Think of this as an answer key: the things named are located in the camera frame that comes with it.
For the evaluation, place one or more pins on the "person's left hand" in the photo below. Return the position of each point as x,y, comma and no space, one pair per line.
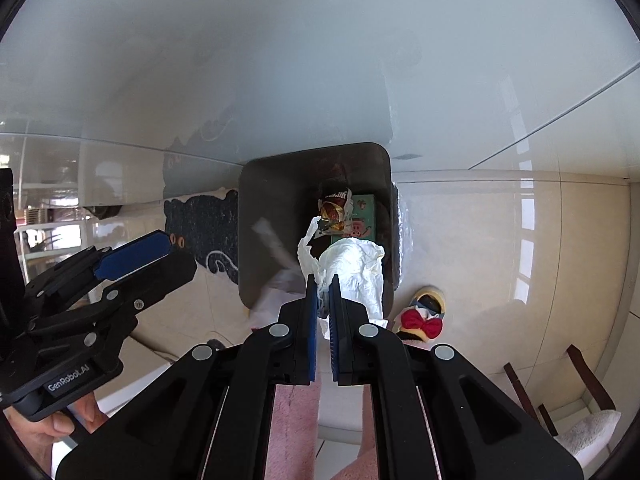
45,435

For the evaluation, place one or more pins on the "dark grey square trash bin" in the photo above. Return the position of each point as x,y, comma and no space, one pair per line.
265,200

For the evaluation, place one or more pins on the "green printed box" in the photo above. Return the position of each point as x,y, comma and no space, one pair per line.
364,217

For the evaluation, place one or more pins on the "slipper with red bow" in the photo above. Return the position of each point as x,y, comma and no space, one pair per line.
422,322

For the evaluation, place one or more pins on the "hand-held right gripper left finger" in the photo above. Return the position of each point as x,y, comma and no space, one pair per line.
313,332

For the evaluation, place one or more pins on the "dark wooden chair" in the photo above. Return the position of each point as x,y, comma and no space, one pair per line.
587,375

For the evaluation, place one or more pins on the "white fluffy cushion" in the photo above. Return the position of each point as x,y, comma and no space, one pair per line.
592,435

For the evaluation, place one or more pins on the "white tissue paper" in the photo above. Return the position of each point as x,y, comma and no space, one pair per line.
352,275

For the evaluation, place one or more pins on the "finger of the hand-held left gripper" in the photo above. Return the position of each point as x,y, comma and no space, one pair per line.
160,285
130,255

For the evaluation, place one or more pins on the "person's pink pants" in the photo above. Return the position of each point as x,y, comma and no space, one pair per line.
295,435

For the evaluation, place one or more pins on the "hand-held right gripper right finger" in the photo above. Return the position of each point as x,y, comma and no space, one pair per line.
334,332

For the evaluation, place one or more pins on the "red brown snack wrapper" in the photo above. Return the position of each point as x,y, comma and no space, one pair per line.
335,207

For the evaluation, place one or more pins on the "black cat-shaped floor mat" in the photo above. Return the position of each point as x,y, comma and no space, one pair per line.
205,225

